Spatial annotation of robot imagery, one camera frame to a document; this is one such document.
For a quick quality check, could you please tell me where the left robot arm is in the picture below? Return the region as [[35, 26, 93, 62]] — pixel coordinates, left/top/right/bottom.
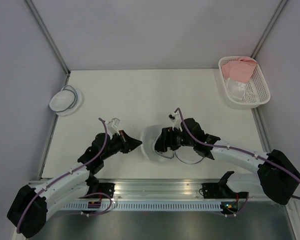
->
[[7, 130, 142, 238]]

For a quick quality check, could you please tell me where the aluminium table edge rail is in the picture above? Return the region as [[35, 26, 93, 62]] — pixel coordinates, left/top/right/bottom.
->
[[99, 179, 271, 201]]

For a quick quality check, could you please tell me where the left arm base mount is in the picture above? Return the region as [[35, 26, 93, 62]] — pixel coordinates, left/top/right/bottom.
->
[[86, 176, 115, 198]]

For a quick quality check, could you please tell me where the white perforated plastic basket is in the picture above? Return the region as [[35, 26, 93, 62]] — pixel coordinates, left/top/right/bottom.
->
[[218, 56, 270, 109]]

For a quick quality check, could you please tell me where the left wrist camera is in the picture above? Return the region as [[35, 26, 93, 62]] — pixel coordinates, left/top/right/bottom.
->
[[106, 117, 120, 135]]

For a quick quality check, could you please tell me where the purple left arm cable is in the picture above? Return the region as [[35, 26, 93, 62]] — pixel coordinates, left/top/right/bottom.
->
[[16, 117, 115, 235]]

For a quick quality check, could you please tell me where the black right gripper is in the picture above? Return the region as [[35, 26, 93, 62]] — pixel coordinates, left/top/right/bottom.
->
[[152, 125, 195, 152]]

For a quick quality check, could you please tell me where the white bra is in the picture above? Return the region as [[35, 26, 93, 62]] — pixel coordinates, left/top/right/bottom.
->
[[225, 78, 253, 101]]

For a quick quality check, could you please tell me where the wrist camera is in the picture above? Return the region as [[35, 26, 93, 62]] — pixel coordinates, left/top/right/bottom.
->
[[106, 117, 120, 135], [168, 112, 182, 129]]

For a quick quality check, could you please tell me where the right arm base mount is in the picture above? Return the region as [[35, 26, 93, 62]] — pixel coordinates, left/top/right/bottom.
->
[[199, 171, 249, 218]]

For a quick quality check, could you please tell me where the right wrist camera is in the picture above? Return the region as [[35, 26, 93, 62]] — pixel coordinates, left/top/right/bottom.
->
[[168, 112, 182, 129]]

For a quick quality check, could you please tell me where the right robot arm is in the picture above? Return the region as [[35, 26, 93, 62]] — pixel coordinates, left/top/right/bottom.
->
[[154, 118, 300, 205]]

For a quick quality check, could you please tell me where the white slotted cable duct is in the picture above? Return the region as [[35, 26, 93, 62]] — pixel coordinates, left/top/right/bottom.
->
[[62, 200, 222, 212]]

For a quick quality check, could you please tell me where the pink bra in basket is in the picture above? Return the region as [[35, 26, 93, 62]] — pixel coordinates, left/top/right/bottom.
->
[[221, 56, 258, 84]]

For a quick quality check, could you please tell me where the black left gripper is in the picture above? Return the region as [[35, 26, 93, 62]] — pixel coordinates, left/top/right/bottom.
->
[[101, 129, 142, 160]]

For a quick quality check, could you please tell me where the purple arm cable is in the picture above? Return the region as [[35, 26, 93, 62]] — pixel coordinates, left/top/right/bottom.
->
[[173, 107, 300, 201], [16, 117, 115, 235]]

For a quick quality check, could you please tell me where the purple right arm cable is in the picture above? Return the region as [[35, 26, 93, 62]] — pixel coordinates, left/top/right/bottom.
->
[[173, 107, 300, 201]]

